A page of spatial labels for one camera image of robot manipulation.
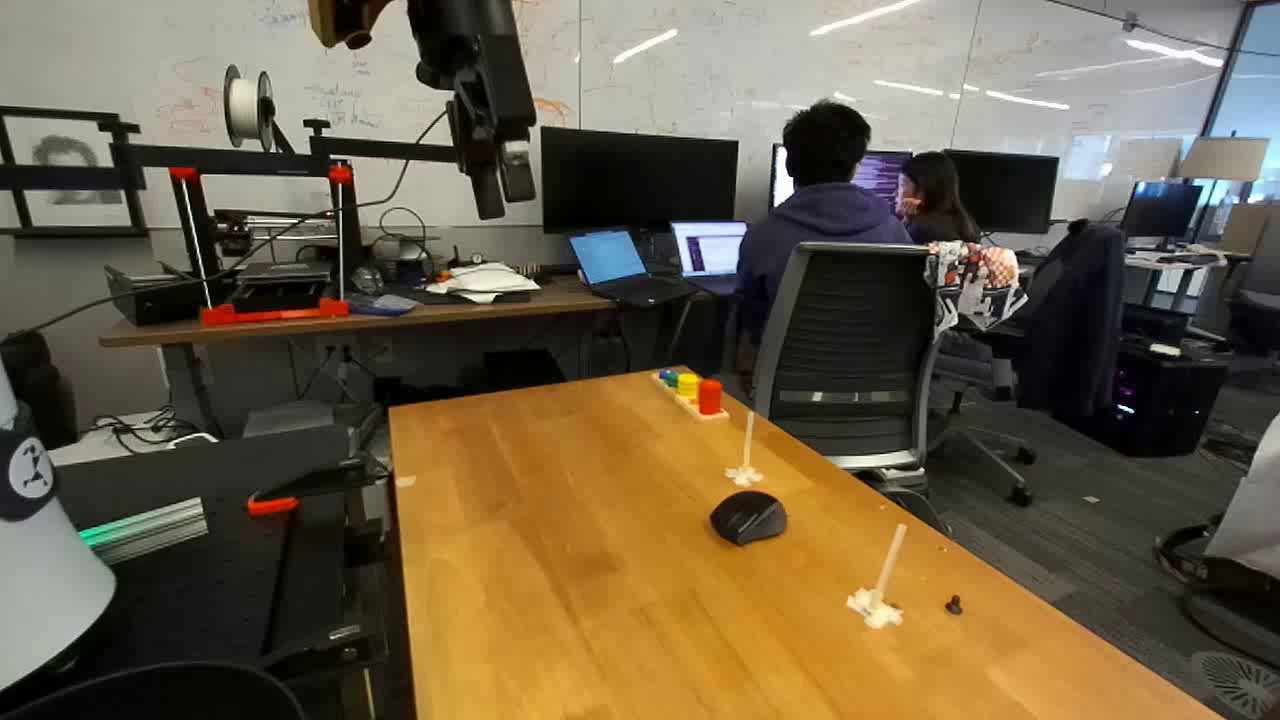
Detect small dark monitor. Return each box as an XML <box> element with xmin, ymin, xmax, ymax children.
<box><xmin>1115</xmin><ymin>174</ymin><xmax>1209</xmax><ymax>244</ymax></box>

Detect white cone with black band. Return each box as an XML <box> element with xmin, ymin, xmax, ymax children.
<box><xmin>0</xmin><ymin>355</ymin><xmax>121</xmax><ymax>694</ymax></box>

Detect orange handled tool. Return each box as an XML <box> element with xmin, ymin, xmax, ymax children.
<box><xmin>245</xmin><ymin>487</ymin><xmax>307</xmax><ymax>521</ymax></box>

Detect grey mesh office chair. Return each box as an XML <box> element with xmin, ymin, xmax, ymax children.
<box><xmin>746</xmin><ymin>235</ymin><xmax>938</xmax><ymax>498</ymax></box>

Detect beige lamp shade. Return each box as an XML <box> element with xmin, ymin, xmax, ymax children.
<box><xmin>1176</xmin><ymin>132</ymin><xmax>1271</xmax><ymax>187</ymax></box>

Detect grey bar with green stripe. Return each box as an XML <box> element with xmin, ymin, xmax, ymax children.
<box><xmin>73</xmin><ymin>491</ymin><xmax>215</xmax><ymax>568</ymax></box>

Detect white filament spool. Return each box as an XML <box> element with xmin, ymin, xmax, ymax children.
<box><xmin>215</xmin><ymin>60</ymin><xmax>280</xmax><ymax>156</ymax></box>

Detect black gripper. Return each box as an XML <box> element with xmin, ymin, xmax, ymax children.
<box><xmin>405</xmin><ymin>0</ymin><xmax>539</xmax><ymax>225</ymax></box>

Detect white block base plate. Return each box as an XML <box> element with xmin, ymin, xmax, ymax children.
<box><xmin>649</xmin><ymin>367</ymin><xmax>737</xmax><ymax>427</ymax></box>

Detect black box device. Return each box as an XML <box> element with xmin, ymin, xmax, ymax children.
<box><xmin>105</xmin><ymin>265</ymin><xmax>209</xmax><ymax>331</ymax></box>

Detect monitor with purple screen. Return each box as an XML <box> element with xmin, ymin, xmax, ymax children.
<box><xmin>767</xmin><ymin>138</ymin><xmax>921</xmax><ymax>216</ymax></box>

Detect stack of white papers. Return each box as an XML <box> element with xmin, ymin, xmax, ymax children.
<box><xmin>421</xmin><ymin>259</ymin><xmax>542</xmax><ymax>309</ymax></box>

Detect black side table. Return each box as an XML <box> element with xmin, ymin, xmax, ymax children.
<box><xmin>51</xmin><ymin>427</ymin><xmax>390</xmax><ymax>677</ymax></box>

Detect dark jacket on chair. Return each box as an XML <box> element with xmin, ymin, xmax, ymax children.
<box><xmin>1011</xmin><ymin>220</ymin><xmax>1133</xmax><ymax>433</ymax></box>

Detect black frying pan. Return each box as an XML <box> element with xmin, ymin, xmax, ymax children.
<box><xmin>0</xmin><ymin>654</ymin><xmax>312</xmax><ymax>720</ymax></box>

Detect large black monitor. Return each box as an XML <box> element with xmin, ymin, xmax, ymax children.
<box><xmin>536</xmin><ymin>122</ymin><xmax>743</xmax><ymax>239</ymax></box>

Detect black metal rack frame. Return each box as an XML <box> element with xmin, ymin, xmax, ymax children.
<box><xmin>0</xmin><ymin>104</ymin><xmax>464</xmax><ymax>244</ymax></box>

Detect black wide monitor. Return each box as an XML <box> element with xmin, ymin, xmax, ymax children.
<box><xmin>938</xmin><ymin>146</ymin><xmax>1063</xmax><ymax>239</ymax></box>

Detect black computer mouse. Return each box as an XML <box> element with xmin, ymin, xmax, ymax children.
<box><xmin>706</xmin><ymin>487</ymin><xmax>790</xmax><ymax>552</ymax></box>

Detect black computer tower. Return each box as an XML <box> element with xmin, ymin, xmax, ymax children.
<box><xmin>1099</xmin><ymin>334</ymin><xmax>1229</xmax><ymax>461</ymax></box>

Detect white cable bundle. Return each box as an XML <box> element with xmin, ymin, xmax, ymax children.
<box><xmin>88</xmin><ymin>409</ymin><xmax>187</xmax><ymax>461</ymax></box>

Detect black office chair base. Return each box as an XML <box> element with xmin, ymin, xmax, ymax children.
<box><xmin>931</xmin><ymin>349</ymin><xmax>1045</xmax><ymax>511</ymax></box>

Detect person in purple hoodie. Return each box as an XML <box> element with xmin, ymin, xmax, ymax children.
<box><xmin>730</xmin><ymin>99</ymin><xmax>921</xmax><ymax>342</ymax></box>

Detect person with long dark hair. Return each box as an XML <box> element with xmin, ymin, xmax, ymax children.
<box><xmin>893</xmin><ymin>146</ymin><xmax>984</xmax><ymax>248</ymax></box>

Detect red and black printer frame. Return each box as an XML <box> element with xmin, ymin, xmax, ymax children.
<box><xmin>164</xmin><ymin>156</ymin><xmax>365</xmax><ymax>331</ymax></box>

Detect framed drawing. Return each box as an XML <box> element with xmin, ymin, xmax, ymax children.
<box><xmin>21</xmin><ymin>122</ymin><xmax>121</xmax><ymax>210</ymax></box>

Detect laptop with white screen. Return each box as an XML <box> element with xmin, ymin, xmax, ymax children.
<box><xmin>666</xmin><ymin>216</ymin><xmax>751</xmax><ymax>299</ymax></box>

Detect laptop with blue screen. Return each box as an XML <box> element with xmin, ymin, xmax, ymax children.
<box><xmin>564</xmin><ymin>225</ymin><xmax>696</xmax><ymax>313</ymax></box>

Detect long wooden desk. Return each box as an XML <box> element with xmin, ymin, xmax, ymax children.
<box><xmin>96</xmin><ymin>272</ymin><xmax>618</xmax><ymax>433</ymax></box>

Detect white thin post stand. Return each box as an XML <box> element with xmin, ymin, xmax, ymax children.
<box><xmin>842</xmin><ymin>521</ymin><xmax>911</xmax><ymax>636</ymax></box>
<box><xmin>722</xmin><ymin>409</ymin><xmax>767</xmax><ymax>491</ymax></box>

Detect floral patterned cloth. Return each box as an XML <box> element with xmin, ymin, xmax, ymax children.
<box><xmin>925</xmin><ymin>239</ymin><xmax>1031</xmax><ymax>340</ymax></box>

